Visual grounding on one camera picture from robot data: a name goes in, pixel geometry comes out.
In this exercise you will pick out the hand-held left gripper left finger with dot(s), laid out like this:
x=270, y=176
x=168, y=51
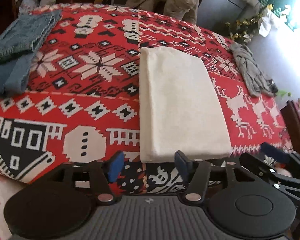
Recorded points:
x=116, y=166

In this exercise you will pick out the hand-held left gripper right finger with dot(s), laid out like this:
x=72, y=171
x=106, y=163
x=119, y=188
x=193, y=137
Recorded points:
x=181, y=165

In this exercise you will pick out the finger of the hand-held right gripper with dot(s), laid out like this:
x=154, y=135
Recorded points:
x=275, y=152
x=260, y=166

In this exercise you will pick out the cream knit sweater vest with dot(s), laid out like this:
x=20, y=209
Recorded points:
x=180, y=100

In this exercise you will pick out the green plant sprig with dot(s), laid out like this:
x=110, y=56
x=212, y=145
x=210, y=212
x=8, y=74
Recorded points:
x=283, y=93

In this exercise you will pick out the red patterned blanket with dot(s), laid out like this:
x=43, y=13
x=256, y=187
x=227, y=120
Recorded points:
x=110, y=100

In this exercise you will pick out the grey garment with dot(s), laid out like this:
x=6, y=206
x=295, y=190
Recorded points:
x=250, y=67

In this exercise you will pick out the white cloth bow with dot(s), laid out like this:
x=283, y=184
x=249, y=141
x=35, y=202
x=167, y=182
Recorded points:
x=266, y=26

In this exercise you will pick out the small Christmas tree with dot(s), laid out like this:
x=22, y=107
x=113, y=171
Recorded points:
x=242, y=30

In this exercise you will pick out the silver refrigerator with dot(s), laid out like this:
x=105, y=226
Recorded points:
x=220, y=10

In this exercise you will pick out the blue jeans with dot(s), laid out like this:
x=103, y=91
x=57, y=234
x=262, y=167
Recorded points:
x=22, y=37

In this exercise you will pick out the white cloth bag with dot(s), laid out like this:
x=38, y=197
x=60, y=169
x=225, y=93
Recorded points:
x=48, y=1

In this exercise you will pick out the white plastic bag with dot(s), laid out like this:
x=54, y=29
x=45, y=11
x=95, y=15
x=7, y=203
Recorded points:
x=29, y=3

